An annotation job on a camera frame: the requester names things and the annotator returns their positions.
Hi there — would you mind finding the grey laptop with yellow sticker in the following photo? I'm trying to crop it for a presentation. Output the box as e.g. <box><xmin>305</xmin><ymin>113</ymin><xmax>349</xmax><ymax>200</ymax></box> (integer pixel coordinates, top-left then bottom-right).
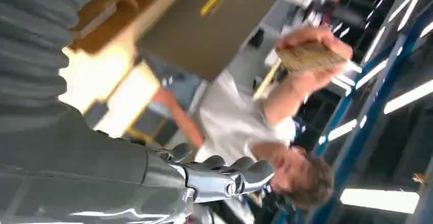
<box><xmin>138</xmin><ymin>0</ymin><xmax>292</xmax><ymax>82</ymax></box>

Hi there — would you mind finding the blue metal frame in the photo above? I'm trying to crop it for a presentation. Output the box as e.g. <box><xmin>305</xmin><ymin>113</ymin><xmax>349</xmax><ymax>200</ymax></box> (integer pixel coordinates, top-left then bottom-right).
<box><xmin>274</xmin><ymin>6</ymin><xmax>433</xmax><ymax>224</ymax></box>

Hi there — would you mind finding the person's right hand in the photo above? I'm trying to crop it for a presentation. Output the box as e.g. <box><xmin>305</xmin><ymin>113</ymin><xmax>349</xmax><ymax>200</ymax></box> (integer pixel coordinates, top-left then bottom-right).
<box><xmin>275</xmin><ymin>26</ymin><xmax>354</xmax><ymax>93</ymax></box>

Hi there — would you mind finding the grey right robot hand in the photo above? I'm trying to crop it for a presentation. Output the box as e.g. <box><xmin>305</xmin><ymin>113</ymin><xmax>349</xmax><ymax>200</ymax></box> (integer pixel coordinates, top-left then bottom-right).
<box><xmin>0</xmin><ymin>102</ymin><xmax>275</xmax><ymax>224</ymax></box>

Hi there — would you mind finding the person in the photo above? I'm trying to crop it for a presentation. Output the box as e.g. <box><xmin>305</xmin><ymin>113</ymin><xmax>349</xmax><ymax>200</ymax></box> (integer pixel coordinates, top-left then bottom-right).
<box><xmin>152</xmin><ymin>24</ymin><xmax>354</xmax><ymax>213</ymax></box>

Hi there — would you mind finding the ceiling light strip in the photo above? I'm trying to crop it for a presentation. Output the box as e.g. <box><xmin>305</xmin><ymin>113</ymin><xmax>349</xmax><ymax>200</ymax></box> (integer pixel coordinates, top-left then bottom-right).
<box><xmin>340</xmin><ymin>188</ymin><xmax>420</xmax><ymax>215</ymax></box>

